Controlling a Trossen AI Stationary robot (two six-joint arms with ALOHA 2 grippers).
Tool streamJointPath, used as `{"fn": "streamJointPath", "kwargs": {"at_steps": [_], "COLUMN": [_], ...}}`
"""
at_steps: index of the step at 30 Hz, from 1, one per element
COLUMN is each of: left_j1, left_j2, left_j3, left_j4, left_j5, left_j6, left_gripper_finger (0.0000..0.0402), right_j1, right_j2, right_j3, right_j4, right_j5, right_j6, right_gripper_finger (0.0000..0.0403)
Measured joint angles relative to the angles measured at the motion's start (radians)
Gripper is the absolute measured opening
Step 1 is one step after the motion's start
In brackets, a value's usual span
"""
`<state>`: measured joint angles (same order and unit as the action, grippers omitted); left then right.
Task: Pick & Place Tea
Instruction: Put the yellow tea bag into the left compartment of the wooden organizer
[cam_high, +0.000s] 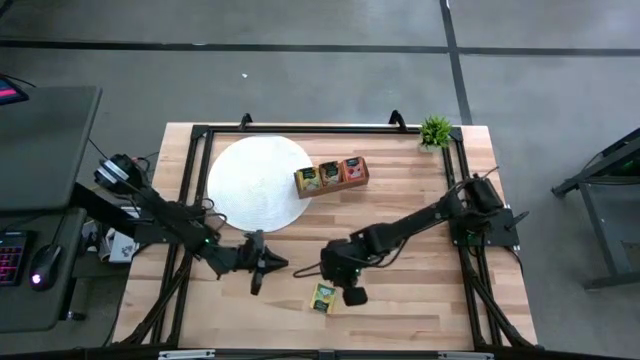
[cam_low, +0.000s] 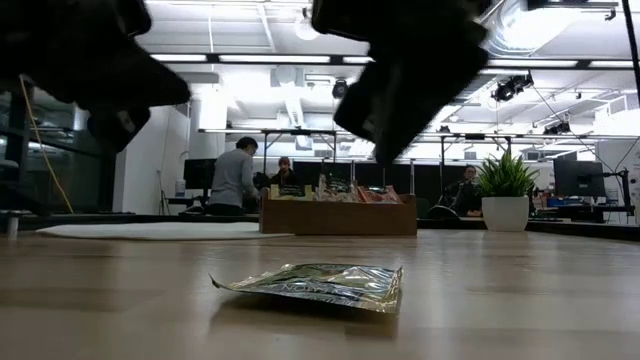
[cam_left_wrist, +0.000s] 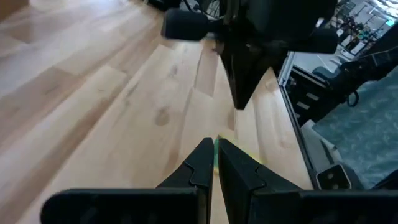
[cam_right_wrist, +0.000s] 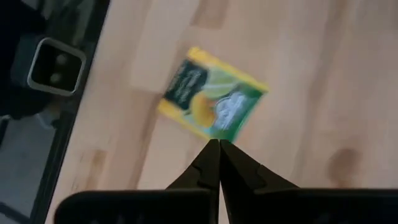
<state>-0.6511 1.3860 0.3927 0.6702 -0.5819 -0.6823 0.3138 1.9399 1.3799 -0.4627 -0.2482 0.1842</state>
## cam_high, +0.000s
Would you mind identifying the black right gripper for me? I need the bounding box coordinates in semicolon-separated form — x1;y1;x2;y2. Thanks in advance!
319;238;369;308

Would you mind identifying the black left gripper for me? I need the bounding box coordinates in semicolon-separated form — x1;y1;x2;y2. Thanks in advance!
234;228;290;296

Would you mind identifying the green yellow tea packet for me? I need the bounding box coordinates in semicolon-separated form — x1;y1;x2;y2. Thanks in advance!
295;166;322;193
309;282;339;315

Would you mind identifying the white round woven placemat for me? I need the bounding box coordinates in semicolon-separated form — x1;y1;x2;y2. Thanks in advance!
206;134;315;234

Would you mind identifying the white box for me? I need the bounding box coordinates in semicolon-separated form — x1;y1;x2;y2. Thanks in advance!
97;227;142;265

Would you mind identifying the green plant in white pot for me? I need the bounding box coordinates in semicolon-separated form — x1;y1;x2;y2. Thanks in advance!
418;115;454;151

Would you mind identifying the black computer mouse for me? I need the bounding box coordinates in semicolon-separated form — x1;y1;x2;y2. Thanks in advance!
28;243;64;292

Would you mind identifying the grey side table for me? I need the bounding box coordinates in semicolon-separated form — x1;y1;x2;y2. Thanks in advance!
0;84;104;211

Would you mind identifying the black backlit keyboard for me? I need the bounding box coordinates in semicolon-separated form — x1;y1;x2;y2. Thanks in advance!
0;229;32;289

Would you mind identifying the black metal stand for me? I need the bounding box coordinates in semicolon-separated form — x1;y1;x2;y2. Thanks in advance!
549;127;640;291

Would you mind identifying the tablet screen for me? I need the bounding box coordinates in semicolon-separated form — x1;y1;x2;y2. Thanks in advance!
0;73;30;106

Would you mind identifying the black table frame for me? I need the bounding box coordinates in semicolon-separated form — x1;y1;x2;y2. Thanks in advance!
112;122;540;354

